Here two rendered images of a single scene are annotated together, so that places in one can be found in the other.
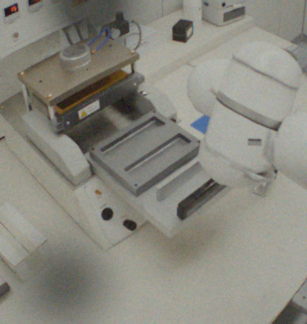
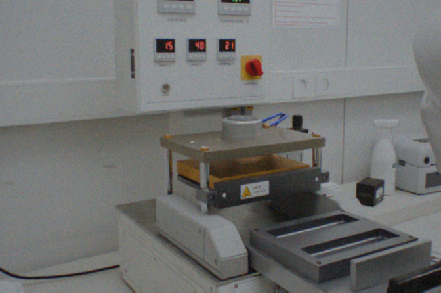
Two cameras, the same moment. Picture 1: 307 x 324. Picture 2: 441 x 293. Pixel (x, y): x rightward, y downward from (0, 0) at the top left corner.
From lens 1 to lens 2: 43 cm
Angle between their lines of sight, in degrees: 37
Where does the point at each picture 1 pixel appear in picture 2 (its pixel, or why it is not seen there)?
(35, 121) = (176, 202)
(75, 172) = (226, 255)
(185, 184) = not seen: hidden behind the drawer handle
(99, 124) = not seen: hidden behind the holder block
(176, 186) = (381, 277)
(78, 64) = (245, 131)
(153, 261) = not seen: outside the picture
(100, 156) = (266, 236)
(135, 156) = (317, 240)
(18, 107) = (149, 209)
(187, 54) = (376, 217)
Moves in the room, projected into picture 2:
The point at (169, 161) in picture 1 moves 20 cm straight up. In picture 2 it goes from (369, 248) to (375, 111)
